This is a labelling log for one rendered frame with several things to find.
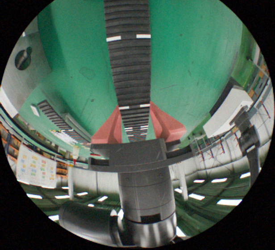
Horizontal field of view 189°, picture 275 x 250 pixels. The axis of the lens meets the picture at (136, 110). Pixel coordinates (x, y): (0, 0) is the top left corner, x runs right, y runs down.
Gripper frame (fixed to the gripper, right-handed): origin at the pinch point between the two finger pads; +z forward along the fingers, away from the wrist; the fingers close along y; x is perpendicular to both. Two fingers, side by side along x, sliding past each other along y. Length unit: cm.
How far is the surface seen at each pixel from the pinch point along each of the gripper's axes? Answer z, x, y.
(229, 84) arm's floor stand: 5.4, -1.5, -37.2
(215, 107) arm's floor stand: 5.0, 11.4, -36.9
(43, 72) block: 1.3, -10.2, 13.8
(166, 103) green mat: 3.2, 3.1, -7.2
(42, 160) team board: -27, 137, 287
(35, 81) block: -1.1, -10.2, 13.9
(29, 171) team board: -75, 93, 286
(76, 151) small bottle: 0.2, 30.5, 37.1
